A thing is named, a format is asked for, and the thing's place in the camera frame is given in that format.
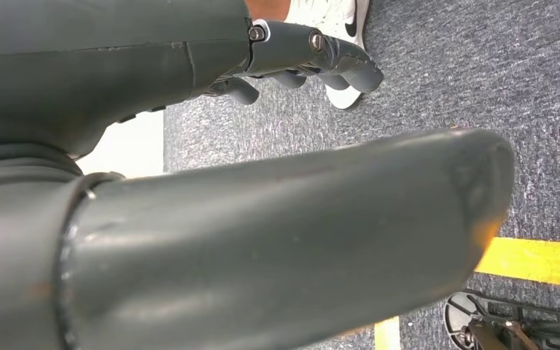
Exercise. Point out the white board panel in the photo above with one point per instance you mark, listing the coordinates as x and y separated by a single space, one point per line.
125 145

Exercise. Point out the black wheeled base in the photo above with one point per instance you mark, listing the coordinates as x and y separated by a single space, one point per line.
502 323

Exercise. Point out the person's white shoe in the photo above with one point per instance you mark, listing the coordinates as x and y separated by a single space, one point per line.
343 14

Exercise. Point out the yellow floor tape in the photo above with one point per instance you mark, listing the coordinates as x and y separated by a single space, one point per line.
387 334
536 263

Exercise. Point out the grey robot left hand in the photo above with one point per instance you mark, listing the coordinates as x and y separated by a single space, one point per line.
260 241

